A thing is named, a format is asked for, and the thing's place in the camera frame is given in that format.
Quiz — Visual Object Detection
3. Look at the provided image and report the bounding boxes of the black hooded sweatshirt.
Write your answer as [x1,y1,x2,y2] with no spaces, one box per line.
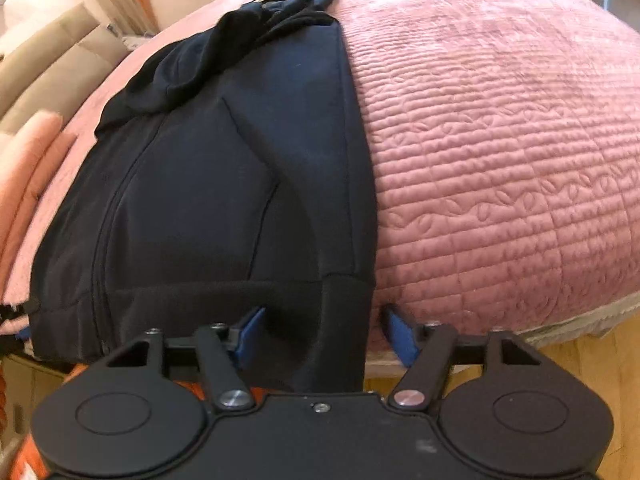
[28,0,378,392]

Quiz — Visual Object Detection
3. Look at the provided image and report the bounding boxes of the pink quilted bedspread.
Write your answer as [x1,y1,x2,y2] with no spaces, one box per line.
[8,0,640,336]

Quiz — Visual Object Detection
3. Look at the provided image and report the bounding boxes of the pink pillow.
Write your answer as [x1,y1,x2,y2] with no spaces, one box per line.
[0,109,82,340]

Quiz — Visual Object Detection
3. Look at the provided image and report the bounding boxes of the beige upholstered headboard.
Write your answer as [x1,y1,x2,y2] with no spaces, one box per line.
[1,4,129,134]

